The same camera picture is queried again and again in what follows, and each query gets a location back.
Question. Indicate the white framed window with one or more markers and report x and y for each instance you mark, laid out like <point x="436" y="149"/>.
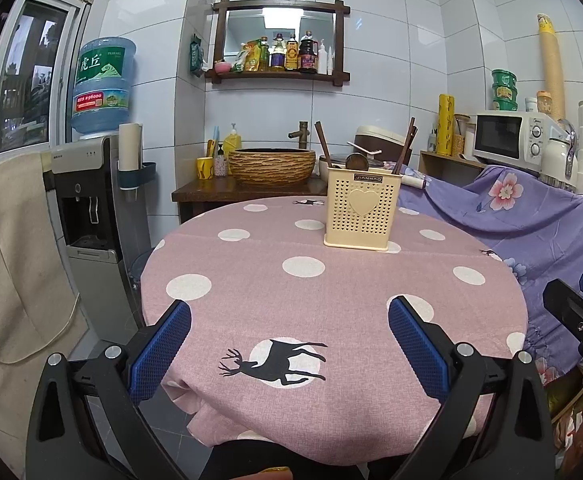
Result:
<point x="31" y="75"/>

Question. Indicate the bamboo style faucet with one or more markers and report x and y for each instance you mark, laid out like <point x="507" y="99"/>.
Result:
<point x="302" y="135"/>

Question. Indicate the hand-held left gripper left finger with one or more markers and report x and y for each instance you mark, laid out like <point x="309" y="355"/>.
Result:
<point x="164" y="345"/>

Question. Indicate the grey water dispenser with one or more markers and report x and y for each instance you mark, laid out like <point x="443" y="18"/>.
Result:
<point x="91" y="200"/>

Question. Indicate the small white jar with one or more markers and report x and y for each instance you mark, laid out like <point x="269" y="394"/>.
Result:
<point x="531" y="105"/>

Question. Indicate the orange lidded jar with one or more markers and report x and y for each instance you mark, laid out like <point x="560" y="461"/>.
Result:
<point x="545" y="102"/>

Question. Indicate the wooden shelf box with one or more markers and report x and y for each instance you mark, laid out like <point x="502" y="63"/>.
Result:
<point x="441" y="165"/>

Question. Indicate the green capped bottle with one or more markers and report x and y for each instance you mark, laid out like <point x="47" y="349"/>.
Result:
<point x="263" y="55"/>

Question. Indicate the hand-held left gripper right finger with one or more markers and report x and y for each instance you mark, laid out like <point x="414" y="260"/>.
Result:
<point x="419" y="345"/>

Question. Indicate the yellow wrap roll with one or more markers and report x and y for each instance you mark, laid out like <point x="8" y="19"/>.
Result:
<point x="445" y="122"/>

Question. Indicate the dark soy sauce bottle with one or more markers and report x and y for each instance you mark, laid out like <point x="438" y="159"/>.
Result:
<point x="308" y="52"/>

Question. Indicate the white paper cup sleeve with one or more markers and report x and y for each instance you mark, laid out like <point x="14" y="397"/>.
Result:
<point x="130" y="145"/>

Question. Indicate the cream pot with glass lid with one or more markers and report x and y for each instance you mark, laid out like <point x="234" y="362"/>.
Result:
<point x="324" y="167"/>

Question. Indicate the dark wooden counter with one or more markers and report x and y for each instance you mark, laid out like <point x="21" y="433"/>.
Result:
<point x="196" y="195"/>

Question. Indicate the white canister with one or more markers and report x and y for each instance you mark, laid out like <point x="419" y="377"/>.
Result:
<point x="471" y="142"/>

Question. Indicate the white microwave oven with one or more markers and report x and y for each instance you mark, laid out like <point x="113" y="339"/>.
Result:
<point x="506" y="137"/>

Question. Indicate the pink floral pump bottle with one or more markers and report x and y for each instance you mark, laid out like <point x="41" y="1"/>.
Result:
<point x="220" y="165"/>

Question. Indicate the beige cloth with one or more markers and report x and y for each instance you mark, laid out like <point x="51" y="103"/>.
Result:
<point x="11" y="260"/>

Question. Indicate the white squeeze bottle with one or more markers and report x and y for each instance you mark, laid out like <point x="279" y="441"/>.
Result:
<point x="323" y="59"/>

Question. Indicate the blue toothbrush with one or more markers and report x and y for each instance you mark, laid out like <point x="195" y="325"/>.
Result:
<point x="211" y="142"/>

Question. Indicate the purple floral cloth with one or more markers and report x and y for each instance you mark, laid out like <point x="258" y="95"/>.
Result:
<point x="521" y="220"/>

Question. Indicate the blue water jug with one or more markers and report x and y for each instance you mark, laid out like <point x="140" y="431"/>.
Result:
<point x="103" y="85"/>

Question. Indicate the amber sauce bottle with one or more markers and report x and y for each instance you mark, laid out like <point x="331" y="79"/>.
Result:
<point x="291" y="54"/>

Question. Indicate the yellow seasoning pouch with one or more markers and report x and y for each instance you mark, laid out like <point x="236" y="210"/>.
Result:
<point x="246" y="57"/>

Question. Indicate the white thermos kettle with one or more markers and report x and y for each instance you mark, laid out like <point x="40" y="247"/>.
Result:
<point x="556" y="157"/>

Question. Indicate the white rice paddle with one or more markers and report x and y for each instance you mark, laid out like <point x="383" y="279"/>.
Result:
<point x="366" y="149"/>

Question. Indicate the tall stack of paper cups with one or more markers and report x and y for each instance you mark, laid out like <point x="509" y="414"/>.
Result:
<point x="551" y="60"/>

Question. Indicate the teal cup holder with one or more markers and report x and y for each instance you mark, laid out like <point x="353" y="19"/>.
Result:
<point x="144" y="175"/>

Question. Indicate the white and brown rice cooker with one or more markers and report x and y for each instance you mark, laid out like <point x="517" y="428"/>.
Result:
<point x="379" y="140"/>

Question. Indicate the woven brown basin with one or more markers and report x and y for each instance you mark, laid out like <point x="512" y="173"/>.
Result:
<point x="271" y="167"/>

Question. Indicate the yellow soap pump bottle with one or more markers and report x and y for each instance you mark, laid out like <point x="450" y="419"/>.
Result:
<point x="232" y="142"/>

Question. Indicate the yellow cup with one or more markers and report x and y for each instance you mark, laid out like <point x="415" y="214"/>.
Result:
<point x="205" y="167"/>

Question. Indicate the small white bottle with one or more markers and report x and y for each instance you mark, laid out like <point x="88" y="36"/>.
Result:
<point x="331" y="62"/>

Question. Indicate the beige plastic utensil holder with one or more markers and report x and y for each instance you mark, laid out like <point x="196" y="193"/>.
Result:
<point x="361" y="210"/>

